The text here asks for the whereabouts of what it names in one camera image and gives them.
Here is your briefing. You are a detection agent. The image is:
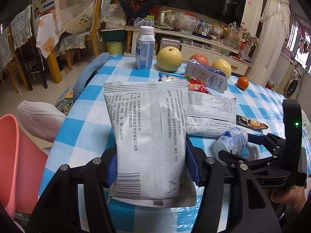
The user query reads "large silver snack bag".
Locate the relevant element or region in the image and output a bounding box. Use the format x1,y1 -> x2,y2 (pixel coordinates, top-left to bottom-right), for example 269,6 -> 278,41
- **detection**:
103,79 -> 197,208

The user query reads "blue cartoon snack packet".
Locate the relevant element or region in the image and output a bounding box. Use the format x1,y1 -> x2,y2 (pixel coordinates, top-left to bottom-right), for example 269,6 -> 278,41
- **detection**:
159,72 -> 190,82

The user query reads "person's right hand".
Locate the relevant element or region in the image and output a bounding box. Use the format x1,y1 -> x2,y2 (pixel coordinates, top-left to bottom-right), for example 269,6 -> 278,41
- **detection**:
270,186 -> 306,211

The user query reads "small white yogurt bottle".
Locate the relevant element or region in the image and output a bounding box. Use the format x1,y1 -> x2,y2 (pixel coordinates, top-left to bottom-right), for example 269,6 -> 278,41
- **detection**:
213,127 -> 248,161

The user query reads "blue checkered tablecloth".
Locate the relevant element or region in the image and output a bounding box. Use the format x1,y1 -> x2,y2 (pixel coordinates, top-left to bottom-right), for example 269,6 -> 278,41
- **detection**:
41,55 -> 285,232

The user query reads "black orange snack wrapper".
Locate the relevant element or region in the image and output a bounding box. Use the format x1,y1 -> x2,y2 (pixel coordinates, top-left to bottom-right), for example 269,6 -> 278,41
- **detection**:
236,115 -> 268,131

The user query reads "grey white stool cushion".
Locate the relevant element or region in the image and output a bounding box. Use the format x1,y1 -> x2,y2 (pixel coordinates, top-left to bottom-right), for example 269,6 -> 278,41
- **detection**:
17,100 -> 66,143

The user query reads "washing machine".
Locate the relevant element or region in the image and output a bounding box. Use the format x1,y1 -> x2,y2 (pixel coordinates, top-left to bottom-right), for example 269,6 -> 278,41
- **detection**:
276,53 -> 303,99

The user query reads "cartoon floor mat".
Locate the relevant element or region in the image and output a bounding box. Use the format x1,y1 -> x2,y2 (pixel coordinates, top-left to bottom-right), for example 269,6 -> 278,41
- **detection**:
54,86 -> 74,115

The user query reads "pink plastic basin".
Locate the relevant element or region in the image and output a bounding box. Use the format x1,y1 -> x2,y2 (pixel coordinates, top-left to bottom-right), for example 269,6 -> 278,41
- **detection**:
0,114 -> 48,219

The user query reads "red candy wrapper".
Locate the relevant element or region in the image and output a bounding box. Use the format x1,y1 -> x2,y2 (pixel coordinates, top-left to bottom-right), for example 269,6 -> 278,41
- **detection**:
187,76 -> 211,95

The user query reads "white blue milk carton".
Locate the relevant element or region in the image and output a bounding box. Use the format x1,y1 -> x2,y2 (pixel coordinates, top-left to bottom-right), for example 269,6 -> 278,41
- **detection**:
184,59 -> 228,93

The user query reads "small orange tangerine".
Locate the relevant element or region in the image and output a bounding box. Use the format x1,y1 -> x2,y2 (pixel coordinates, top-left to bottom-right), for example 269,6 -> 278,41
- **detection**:
236,77 -> 249,90

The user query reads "blue chair cushion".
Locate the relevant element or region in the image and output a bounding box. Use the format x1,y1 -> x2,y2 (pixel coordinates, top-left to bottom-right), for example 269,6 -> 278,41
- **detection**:
73,53 -> 110,102

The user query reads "small yellow pear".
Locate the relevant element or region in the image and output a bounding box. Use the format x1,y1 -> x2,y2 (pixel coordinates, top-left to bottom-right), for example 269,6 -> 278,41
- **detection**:
211,59 -> 232,78

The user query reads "red apple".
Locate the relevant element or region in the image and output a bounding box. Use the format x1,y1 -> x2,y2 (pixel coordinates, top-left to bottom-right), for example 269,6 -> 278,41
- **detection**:
190,54 -> 209,66

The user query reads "large yellow pear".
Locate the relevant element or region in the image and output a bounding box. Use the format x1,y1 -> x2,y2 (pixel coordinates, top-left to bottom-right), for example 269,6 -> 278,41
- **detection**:
156,46 -> 182,72

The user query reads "green waste bin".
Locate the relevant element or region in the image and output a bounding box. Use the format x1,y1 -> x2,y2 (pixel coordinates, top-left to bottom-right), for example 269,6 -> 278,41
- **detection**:
105,41 -> 124,56

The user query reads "white blue milk bottle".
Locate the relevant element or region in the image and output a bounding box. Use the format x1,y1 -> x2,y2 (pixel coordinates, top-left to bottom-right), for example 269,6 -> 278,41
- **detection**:
135,26 -> 156,70

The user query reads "white tv cabinet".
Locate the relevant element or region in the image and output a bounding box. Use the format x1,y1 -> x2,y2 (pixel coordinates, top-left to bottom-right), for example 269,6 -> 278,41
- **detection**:
99,25 -> 252,77

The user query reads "dining table with cloth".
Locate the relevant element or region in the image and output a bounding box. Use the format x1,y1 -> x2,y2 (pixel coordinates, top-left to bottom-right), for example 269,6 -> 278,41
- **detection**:
34,12 -> 65,84

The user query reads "dark wooden chair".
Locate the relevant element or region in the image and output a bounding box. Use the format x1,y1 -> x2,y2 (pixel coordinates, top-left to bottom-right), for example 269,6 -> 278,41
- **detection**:
7,5 -> 48,92

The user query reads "white lace curtain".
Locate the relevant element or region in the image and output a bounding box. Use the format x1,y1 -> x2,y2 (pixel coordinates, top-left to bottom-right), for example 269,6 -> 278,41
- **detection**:
248,0 -> 290,86

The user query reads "glass kettle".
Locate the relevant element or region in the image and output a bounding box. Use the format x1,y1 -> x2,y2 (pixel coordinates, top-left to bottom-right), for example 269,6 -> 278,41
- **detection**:
155,10 -> 172,27

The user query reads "wooden chair lace cover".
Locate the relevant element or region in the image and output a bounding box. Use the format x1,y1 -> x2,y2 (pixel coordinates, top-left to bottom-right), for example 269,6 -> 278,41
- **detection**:
85,0 -> 102,57

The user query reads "dark blue flower bouquet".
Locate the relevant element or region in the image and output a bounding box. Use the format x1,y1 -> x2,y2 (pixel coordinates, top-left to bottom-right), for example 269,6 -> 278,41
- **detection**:
118,0 -> 156,18

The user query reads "mesh food cover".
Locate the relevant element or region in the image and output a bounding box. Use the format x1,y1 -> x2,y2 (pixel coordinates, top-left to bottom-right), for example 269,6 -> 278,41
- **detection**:
54,0 -> 96,34

